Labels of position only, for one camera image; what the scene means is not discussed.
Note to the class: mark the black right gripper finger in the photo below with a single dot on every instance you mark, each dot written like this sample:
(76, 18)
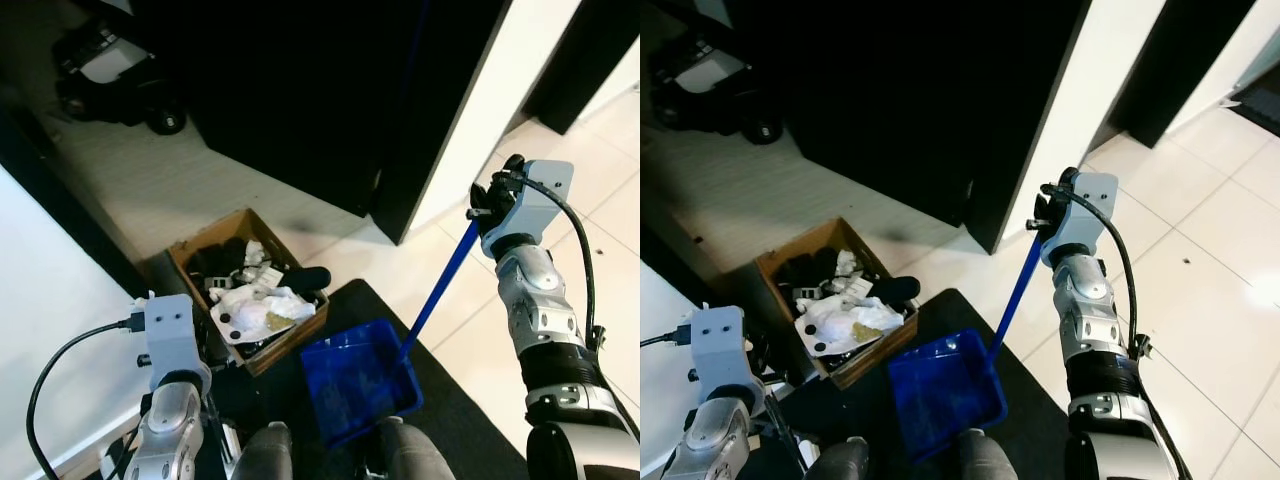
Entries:
(1037, 212)
(481, 205)
(1069, 178)
(514, 166)

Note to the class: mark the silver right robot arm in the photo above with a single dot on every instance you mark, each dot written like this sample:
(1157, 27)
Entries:
(1090, 310)
(540, 300)

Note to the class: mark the black floor mat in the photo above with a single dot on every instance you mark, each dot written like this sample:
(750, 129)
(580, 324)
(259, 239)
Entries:
(1030, 440)
(470, 440)

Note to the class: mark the large white crumpled paper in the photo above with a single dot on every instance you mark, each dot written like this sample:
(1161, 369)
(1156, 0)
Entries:
(250, 310)
(835, 320)

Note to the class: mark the brown cardboard box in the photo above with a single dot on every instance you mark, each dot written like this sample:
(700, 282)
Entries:
(300, 345)
(880, 365)

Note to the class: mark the black cloth bundle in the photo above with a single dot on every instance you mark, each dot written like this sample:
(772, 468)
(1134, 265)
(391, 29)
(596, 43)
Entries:
(805, 270)
(215, 262)

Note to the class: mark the small white paper scrap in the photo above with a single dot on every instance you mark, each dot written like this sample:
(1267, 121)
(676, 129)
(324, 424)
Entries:
(850, 275)
(262, 268)

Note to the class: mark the black cylinder object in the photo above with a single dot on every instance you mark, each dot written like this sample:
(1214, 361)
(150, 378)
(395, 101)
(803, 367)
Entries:
(895, 289)
(305, 279)

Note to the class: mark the grey left robot leg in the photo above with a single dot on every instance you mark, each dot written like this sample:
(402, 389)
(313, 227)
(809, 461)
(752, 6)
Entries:
(840, 462)
(262, 455)

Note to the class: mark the grey robot leg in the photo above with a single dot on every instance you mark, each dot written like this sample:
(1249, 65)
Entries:
(262, 455)
(990, 460)
(415, 455)
(840, 462)

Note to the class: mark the black door panel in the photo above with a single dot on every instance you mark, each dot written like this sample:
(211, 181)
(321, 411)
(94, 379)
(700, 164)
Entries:
(580, 60)
(1170, 60)

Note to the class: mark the black skirting strip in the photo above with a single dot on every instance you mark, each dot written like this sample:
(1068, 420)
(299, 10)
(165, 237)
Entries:
(665, 265)
(60, 200)

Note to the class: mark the large black cabinet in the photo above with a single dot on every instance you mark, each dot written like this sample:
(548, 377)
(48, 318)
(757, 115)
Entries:
(900, 90)
(300, 90)

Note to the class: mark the dark ribbed doormat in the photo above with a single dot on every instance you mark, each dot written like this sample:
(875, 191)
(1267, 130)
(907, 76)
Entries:
(1262, 108)

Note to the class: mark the black wheeled toy car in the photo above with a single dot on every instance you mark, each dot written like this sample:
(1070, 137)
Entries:
(110, 65)
(710, 80)

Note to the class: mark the grey right robot leg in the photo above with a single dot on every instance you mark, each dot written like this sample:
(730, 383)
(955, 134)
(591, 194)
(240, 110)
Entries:
(990, 460)
(415, 455)

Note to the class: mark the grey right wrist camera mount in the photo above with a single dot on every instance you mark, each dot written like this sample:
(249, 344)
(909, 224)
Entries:
(545, 205)
(1090, 215)

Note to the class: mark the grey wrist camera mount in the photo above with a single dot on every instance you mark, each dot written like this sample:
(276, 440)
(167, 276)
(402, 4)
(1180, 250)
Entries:
(722, 350)
(1090, 215)
(172, 335)
(545, 205)

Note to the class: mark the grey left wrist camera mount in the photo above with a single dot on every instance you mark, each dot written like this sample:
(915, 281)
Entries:
(722, 350)
(172, 335)

